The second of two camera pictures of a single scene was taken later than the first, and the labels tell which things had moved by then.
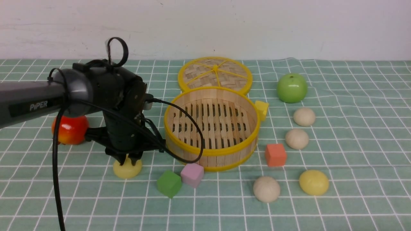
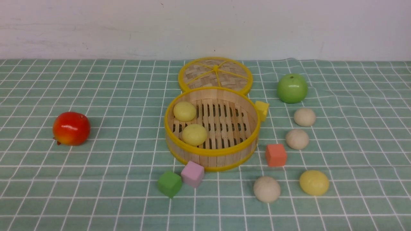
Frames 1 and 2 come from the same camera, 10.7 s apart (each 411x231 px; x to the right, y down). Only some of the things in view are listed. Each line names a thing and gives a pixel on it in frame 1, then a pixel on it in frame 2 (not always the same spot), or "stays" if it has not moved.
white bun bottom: (266, 189) stays
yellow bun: (313, 183) stays
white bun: (297, 139) stays
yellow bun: (127, 170) -> (195, 134)
